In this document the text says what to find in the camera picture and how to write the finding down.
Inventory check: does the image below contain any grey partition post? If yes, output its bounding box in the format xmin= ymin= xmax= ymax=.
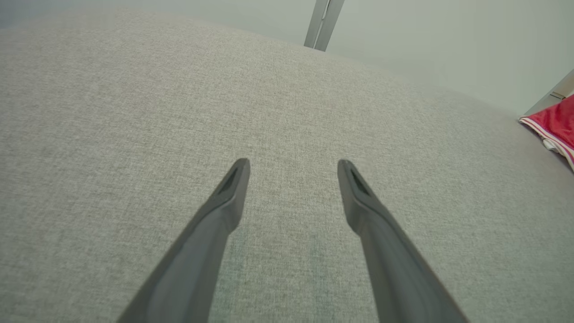
xmin=304 ymin=0 xmax=330 ymax=49
xmin=315 ymin=0 xmax=346 ymax=52

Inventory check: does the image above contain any grey partition foot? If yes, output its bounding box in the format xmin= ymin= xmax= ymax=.
xmin=522 ymin=70 xmax=574 ymax=118

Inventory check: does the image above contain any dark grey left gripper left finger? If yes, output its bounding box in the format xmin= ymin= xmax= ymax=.
xmin=117 ymin=158 xmax=251 ymax=323

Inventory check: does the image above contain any red and white jersey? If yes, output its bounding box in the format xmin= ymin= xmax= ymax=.
xmin=519 ymin=94 xmax=574 ymax=173

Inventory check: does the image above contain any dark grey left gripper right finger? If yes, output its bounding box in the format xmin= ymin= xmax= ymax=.
xmin=337 ymin=159 xmax=469 ymax=323

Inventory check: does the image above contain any white partition panel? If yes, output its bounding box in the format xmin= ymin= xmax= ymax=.
xmin=326 ymin=0 xmax=574 ymax=115
xmin=0 ymin=0 xmax=317 ymax=45

